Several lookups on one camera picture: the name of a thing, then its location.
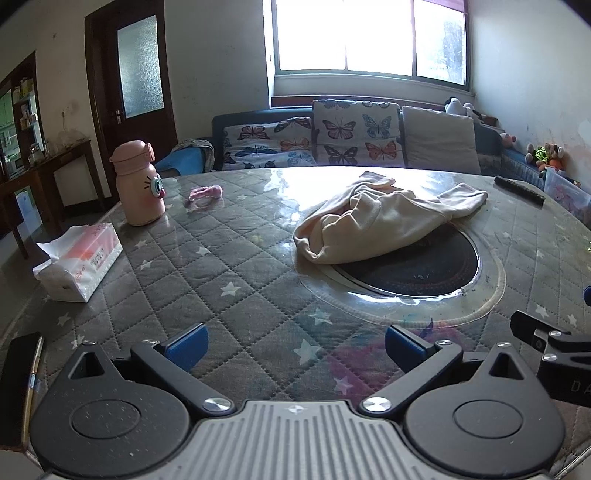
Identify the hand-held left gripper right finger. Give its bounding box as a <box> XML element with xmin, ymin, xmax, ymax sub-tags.
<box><xmin>360</xmin><ymin>324</ymin><xmax>539</xmax><ymax>416</ymax></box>

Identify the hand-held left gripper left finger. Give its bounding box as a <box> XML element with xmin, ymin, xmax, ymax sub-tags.
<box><xmin>62</xmin><ymin>323</ymin><xmax>236</xmax><ymax>416</ymax></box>

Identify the cream long-sleeved garment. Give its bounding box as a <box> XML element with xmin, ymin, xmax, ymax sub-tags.
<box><xmin>293</xmin><ymin>171</ymin><xmax>489</xmax><ymax>265</ymax></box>

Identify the clear pink printed storage box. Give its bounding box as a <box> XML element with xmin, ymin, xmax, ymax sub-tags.
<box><xmin>544</xmin><ymin>167</ymin><xmax>591</xmax><ymax>220</ymax></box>

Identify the black remote control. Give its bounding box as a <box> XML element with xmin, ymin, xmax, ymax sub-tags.
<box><xmin>494</xmin><ymin>175</ymin><xmax>546</xmax><ymax>207</ymax></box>

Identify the white pink tissue pack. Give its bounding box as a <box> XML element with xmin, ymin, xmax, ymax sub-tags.
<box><xmin>32</xmin><ymin>222</ymin><xmax>123</xmax><ymax>304</ymax></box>

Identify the colourful plush toy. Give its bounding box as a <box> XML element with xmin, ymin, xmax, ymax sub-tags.
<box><xmin>526</xmin><ymin>143</ymin><xmax>566</xmax><ymax>172</ymax></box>

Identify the pink hair clip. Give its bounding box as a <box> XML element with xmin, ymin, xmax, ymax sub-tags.
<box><xmin>185</xmin><ymin>185</ymin><xmax>223</xmax><ymax>208</ymax></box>

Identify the pink cartoon water bottle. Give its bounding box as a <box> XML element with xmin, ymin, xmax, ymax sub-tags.
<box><xmin>109</xmin><ymin>141</ymin><xmax>167</xmax><ymax>227</ymax></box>

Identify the black smartphone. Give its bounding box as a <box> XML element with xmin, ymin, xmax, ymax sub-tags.
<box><xmin>0</xmin><ymin>331</ymin><xmax>45</xmax><ymax>450</ymax></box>

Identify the blue cloth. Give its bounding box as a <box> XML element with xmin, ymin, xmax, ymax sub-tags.
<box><xmin>154</xmin><ymin>147</ymin><xmax>206</xmax><ymax>176</ymax></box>

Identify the grey plaid blanket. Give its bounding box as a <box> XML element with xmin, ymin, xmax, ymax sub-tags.
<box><xmin>173</xmin><ymin>138</ymin><xmax>215</xmax><ymax>171</ymax></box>

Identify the plain beige cushion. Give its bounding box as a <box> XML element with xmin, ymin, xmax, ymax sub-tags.
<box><xmin>402</xmin><ymin>106</ymin><xmax>482</xmax><ymax>175</ymax></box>

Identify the long butterfly print cushion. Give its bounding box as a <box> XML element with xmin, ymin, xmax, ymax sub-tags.
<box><xmin>222</xmin><ymin>117</ymin><xmax>317</xmax><ymax>171</ymax></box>

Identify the square butterfly print cushion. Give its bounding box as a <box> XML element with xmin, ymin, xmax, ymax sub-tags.
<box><xmin>311</xmin><ymin>99</ymin><xmax>406</xmax><ymax>168</ymax></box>

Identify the dark wooden console table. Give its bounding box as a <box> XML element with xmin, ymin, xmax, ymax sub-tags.
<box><xmin>0</xmin><ymin>139</ymin><xmax>107</xmax><ymax>259</ymax></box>

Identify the white plush toy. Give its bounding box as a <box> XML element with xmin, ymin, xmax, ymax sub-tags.
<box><xmin>444</xmin><ymin>97</ymin><xmax>483</xmax><ymax>123</ymax></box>

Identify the dark blue sofa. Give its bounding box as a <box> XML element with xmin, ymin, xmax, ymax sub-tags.
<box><xmin>211</xmin><ymin>108</ymin><xmax>546</xmax><ymax>185</ymax></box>

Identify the dark wooden glass door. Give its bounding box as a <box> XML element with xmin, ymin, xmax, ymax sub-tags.
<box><xmin>84</xmin><ymin>0</ymin><xmax>178</xmax><ymax>162</ymax></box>

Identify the dark wooden shelf cabinet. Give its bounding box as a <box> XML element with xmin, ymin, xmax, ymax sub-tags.
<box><xmin>0</xmin><ymin>51</ymin><xmax>47</xmax><ymax>176</ymax></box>

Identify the large window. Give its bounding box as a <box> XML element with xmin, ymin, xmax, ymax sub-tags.
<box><xmin>263</xmin><ymin>0</ymin><xmax>472</xmax><ymax>88</ymax></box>

